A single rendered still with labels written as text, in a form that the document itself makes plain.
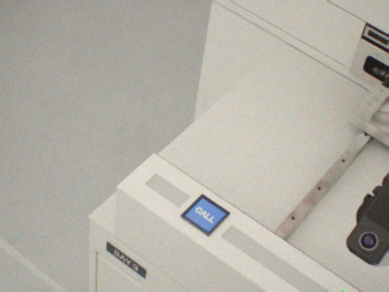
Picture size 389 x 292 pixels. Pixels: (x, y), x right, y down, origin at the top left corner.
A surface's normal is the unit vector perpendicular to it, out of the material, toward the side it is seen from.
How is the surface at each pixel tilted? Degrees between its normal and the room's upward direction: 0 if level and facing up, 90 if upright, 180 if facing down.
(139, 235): 90
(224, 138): 0
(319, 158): 0
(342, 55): 90
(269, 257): 0
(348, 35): 90
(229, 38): 90
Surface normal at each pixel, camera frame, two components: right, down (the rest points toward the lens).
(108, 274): -0.60, 0.56
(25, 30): 0.11, -0.65
